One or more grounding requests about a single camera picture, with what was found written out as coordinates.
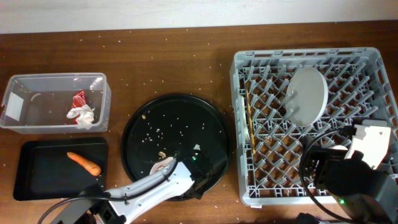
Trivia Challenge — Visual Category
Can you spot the white plastic fork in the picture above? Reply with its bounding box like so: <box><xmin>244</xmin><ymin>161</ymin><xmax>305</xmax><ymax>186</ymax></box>
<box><xmin>240</xmin><ymin>96</ymin><xmax>251</xmax><ymax>142</ymax></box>

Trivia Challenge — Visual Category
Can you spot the wooden chopstick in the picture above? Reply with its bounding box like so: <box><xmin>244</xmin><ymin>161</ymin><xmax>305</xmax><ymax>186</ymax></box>
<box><xmin>245</xmin><ymin>88</ymin><xmax>256</xmax><ymax>155</ymax></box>

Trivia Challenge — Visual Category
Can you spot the orange carrot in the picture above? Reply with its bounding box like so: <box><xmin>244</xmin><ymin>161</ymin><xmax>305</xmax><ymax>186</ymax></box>
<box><xmin>67</xmin><ymin>152</ymin><xmax>101</xmax><ymax>176</ymax></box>

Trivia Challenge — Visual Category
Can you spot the grey round plate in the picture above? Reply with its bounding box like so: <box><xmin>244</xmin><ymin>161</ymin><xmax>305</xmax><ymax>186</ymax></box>
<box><xmin>285</xmin><ymin>67</ymin><xmax>328</xmax><ymax>127</ymax></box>

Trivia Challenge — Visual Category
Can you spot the white tissue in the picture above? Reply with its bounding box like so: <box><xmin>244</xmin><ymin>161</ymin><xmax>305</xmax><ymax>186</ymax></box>
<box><xmin>67</xmin><ymin>105</ymin><xmax>94</xmax><ymax>129</ymax></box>

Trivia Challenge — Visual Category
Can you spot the red snack wrapper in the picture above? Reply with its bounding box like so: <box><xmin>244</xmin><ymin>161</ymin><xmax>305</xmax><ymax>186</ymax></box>
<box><xmin>72</xmin><ymin>90</ymin><xmax>86</xmax><ymax>124</ymax></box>

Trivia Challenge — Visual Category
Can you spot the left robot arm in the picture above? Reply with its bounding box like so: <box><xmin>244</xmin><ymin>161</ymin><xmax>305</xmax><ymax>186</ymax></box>
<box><xmin>38</xmin><ymin>147</ymin><xmax>229</xmax><ymax>223</ymax></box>

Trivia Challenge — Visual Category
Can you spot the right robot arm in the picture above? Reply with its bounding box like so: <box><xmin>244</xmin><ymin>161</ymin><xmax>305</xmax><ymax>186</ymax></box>
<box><xmin>298</xmin><ymin>124</ymin><xmax>397</xmax><ymax>223</ymax></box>

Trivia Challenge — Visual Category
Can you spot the grey plastic dishwasher rack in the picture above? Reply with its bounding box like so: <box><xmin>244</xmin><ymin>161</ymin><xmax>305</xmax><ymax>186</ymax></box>
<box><xmin>230</xmin><ymin>47</ymin><xmax>397</xmax><ymax>207</ymax></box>

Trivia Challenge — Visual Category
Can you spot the round black tray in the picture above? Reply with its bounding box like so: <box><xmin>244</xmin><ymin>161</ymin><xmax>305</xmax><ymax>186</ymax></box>
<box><xmin>121</xmin><ymin>94</ymin><xmax>233</xmax><ymax>202</ymax></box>

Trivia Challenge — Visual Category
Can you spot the black rectangular tray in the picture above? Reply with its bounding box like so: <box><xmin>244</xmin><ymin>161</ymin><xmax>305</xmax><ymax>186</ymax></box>
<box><xmin>13</xmin><ymin>137</ymin><xmax>108</xmax><ymax>201</ymax></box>

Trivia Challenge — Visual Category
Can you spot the clear plastic bin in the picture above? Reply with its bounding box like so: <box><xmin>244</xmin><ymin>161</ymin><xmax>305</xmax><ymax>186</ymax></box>
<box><xmin>1</xmin><ymin>73</ymin><xmax>111</xmax><ymax>134</ymax></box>

